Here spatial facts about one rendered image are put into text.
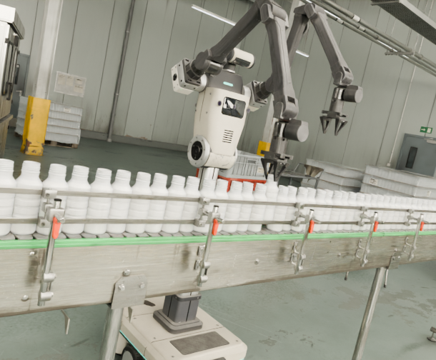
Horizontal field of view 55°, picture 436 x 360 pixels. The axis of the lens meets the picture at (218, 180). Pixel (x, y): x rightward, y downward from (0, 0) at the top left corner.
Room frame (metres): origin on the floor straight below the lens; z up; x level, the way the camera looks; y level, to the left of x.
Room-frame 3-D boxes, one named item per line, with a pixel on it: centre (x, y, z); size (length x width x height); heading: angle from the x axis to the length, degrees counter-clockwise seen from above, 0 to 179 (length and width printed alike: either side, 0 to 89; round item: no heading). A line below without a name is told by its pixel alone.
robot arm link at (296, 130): (1.45, -0.21, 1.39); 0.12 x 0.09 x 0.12; 40
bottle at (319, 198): (1.66, -0.41, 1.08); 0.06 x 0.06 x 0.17
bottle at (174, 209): (1.20, 0.11, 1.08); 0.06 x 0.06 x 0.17
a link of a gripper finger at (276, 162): (1.47, -0.19, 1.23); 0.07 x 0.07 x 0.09; 41
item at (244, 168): (4.00, -0.12, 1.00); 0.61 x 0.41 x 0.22; 139
